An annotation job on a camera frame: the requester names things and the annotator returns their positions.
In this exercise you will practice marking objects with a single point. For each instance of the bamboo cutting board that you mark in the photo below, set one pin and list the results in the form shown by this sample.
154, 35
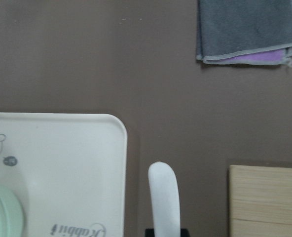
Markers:
260, 201

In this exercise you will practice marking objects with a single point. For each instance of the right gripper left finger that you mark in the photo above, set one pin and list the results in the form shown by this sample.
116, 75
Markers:
149, 233

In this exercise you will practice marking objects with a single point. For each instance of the grey folded cloth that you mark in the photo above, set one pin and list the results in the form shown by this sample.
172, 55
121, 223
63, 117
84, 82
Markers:
253, 32

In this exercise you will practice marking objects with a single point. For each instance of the white rabbit tray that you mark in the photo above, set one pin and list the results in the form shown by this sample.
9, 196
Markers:
67, 170

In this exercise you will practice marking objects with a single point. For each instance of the green bowl stack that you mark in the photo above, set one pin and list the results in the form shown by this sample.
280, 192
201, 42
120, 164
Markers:
11, 214

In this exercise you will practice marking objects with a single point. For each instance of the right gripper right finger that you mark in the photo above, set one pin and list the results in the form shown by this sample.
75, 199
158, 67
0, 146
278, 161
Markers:
184, 233

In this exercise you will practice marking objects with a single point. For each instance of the white ceramic spoon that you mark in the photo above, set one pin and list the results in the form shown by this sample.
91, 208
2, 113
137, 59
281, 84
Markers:
165, 200

